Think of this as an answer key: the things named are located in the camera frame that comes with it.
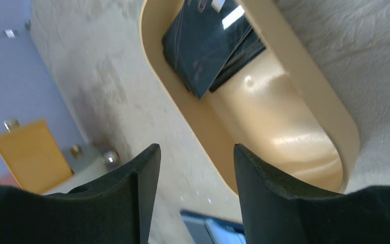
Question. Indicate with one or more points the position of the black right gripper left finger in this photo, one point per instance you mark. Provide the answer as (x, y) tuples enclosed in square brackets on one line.
[(114, 208)]

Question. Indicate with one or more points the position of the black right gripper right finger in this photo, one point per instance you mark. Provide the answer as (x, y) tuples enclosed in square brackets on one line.
[(279, 208)]

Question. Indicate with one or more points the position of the tan oval plastic tray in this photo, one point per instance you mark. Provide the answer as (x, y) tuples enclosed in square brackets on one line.
[(280, 105)]

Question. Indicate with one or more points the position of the white cylindrical container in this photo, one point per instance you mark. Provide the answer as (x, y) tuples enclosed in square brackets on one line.
[(87, 162)]

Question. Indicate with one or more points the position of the yellow wooden box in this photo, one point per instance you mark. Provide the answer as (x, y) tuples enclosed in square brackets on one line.
[(34, 158)]

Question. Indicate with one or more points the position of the blue leather card holder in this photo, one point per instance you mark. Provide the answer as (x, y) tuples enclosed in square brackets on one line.
[(208, 229)]

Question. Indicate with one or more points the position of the black VIP credit cards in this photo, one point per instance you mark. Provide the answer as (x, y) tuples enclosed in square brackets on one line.
[(208, 42)]

